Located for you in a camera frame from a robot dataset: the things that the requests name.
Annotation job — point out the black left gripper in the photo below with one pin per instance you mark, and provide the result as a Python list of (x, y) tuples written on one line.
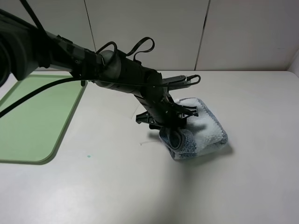
[(162, 111)]

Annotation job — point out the blue white striped towel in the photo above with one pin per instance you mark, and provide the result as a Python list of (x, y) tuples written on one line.
[(203, 134)]

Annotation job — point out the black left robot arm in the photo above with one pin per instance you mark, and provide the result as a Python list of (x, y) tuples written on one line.
[(25, 47)]

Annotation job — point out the green plastic tray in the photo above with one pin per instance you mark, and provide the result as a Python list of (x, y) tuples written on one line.
[(32, 132)]

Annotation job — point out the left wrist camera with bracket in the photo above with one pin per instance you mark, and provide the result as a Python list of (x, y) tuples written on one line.
[(177, 82)]

